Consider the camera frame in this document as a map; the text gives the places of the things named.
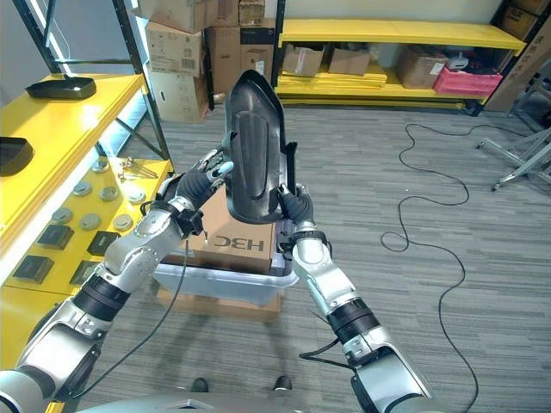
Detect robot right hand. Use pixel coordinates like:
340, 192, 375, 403
275, 183, 316, 225

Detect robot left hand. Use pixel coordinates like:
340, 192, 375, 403
176, 145, 236, 211

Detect black sole-shaped part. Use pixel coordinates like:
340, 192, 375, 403
222, 69, 300, 225
269, 219, 297, 277
24, 73, 98, 102
0, 136, 35, 178

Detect cardboard box with H3C print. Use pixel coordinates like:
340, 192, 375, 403
162, 185, 279, 276

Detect pale cardboard box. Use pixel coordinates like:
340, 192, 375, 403
147, 70, 213, 126

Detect translucent plastic box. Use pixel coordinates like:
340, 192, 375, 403
152, 256, 300, 308

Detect flat cardboard box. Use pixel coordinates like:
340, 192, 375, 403
156, 287, 283, 324

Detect tall brown cardboard box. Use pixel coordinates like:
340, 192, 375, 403
204, 25, 243, 99

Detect cardboard box with barcode label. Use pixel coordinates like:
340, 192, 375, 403
145, 20, 207, 79

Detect yellow shelf rack black posts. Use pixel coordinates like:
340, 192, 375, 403
0, 0, 176, 361

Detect open cardboard box white label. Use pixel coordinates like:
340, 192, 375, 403
282, 42, 327, 78

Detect black and brown cardboard box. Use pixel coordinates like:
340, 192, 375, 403
238, 18, 277, 87

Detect open plain cardboard box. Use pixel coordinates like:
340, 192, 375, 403
327, 46, 373, 77

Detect large brown cardboard box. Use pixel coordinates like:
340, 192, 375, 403
130, 0, 220, 34

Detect small brown cardboard box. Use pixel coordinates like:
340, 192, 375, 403
214, 0, 241, 28
238, 0, 267, 28

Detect big open cardboard box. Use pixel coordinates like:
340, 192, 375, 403
394, 45, 449, 90

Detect long yellow shelf rack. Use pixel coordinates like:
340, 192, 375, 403
272, 0, 529, 118

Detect dark printed cardboard box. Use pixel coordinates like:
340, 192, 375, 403
500, 3, 540, 42

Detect black square block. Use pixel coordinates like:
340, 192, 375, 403
36, 224, 76, 251
12, 255, 55, 285
86, 230, 121, 257
69, 259, 101, 287

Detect pink plastic crate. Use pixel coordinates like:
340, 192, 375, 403
432, 66, 504, 98

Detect white device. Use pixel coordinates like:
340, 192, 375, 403
446, 50, 471, 72

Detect silver robot torso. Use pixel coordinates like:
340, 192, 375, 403
75, 388, 361, 413

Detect large flat printed cardboard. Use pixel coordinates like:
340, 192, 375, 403
485, 23, 551, 114

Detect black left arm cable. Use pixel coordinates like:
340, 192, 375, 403
71, 231, 191, 399

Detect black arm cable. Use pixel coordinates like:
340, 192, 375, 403
71, 231, 191, 399
298, 309, 361, 373

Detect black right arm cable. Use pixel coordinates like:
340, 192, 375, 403
298, 309, 361, 373

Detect long black floor cable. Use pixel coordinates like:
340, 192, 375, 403
380, 123, 531, 413

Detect aluminium frame stand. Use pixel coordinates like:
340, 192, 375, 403
474, 126, 551, 193

